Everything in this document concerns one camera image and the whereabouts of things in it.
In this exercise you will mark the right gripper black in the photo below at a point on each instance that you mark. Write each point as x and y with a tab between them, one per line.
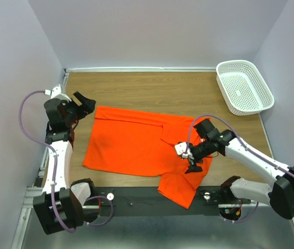
192	167

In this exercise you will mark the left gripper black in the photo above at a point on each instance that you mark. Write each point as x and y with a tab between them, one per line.
87	107

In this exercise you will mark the orange t shirt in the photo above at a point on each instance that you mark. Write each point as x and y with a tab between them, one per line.
143	144

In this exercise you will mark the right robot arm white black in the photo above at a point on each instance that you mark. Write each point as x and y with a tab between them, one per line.
231	145

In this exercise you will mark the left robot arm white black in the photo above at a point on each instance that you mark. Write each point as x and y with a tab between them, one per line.
60	206

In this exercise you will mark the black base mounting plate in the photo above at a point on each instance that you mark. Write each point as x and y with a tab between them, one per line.
233	211

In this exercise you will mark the white perforated plastic basket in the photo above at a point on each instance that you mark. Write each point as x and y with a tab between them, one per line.
243	88

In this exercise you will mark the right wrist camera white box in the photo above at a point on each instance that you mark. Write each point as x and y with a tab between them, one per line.
183	151

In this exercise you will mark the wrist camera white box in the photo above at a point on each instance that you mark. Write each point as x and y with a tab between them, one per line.
183	151
57	93

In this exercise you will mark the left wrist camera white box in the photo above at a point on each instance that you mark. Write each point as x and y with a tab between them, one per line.
57	93

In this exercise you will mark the aluminium frame rail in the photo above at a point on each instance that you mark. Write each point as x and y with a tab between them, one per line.
209	195

